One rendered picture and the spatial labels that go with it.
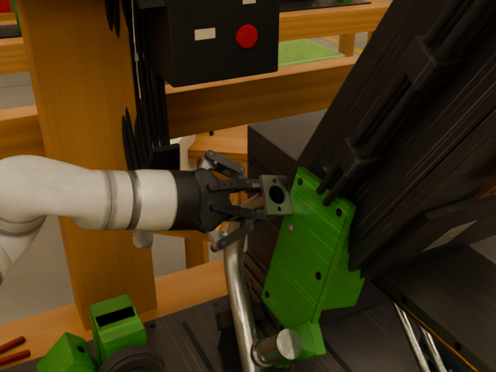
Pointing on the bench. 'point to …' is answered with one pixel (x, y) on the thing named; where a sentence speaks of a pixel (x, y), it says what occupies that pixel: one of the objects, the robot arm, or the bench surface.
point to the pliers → (13, 353)
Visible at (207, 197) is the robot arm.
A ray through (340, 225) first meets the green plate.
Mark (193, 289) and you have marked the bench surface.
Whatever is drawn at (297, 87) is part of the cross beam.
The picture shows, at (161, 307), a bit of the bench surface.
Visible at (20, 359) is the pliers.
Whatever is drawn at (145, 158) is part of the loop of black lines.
